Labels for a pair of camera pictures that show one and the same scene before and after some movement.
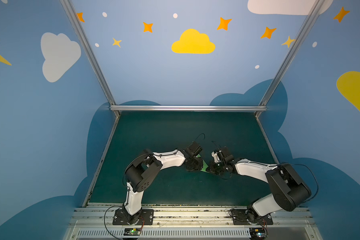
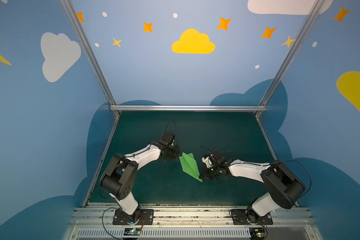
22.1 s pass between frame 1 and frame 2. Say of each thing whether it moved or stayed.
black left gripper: moved
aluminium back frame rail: stayed
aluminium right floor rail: stayed
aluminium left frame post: stayed
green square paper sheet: moved
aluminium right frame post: stayed
